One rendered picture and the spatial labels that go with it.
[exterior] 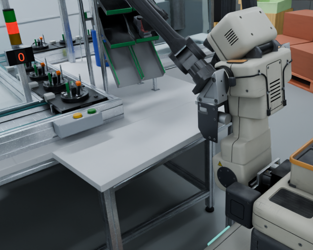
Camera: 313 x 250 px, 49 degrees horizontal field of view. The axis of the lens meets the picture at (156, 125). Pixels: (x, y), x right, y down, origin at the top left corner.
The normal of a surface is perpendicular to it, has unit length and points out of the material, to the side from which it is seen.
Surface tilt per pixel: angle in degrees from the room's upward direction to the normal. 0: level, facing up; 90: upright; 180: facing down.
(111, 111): 90
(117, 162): 0
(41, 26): 90
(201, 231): 0
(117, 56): 45
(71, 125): 90
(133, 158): 0
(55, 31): 90
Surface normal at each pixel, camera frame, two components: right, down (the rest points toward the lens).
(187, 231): -0.07, -0.90
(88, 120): 0.59, 0.32
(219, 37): -0.73, 0.34
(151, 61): 0.26, -0.38
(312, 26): -0.92, 0.22
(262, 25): 0.46, -0.40
